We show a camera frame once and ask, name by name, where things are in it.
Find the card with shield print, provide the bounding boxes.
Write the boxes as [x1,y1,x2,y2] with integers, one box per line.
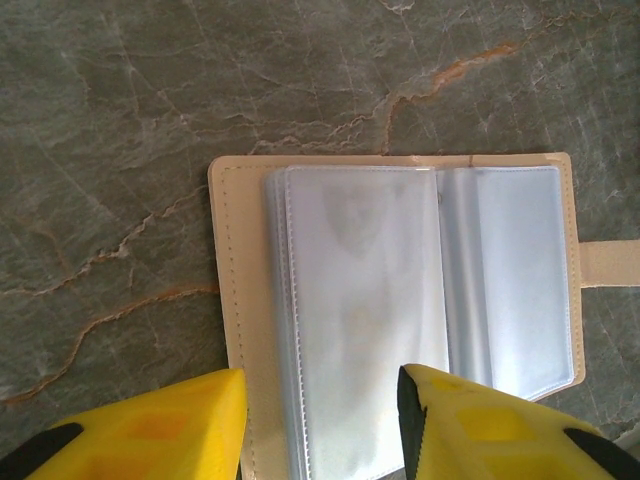
[287,167,449,480]

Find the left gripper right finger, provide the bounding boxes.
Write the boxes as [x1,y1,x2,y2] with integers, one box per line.
[397,363,640,480]

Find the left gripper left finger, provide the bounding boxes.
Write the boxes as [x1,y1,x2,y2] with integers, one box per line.
[0,368,249,480]

